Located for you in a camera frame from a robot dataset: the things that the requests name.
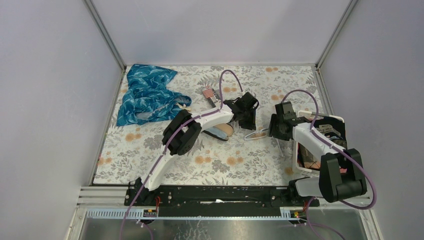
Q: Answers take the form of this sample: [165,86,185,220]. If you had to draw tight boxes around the black glasses case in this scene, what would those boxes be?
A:
[203,123,234,142]

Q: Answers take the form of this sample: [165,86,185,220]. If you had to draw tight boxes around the flag pattern glasses case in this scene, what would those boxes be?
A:
[202,85,222,108]

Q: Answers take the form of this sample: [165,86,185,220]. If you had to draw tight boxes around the large light blue cloth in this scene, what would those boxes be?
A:
[209,127,234,141]

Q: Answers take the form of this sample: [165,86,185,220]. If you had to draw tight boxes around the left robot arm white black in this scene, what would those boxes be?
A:
[134,92,259,206]

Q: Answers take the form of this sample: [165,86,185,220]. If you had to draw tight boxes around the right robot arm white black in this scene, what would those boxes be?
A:
[267,101,368,206]

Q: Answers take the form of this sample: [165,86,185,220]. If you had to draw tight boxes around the white storage bin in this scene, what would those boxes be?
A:
[292,110,346,176]

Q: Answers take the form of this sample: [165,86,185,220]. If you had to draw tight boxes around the blue patterned fabric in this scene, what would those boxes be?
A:
[116,64,192,127]

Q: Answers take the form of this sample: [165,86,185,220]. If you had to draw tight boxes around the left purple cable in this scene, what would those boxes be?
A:
[118,69,244,240]

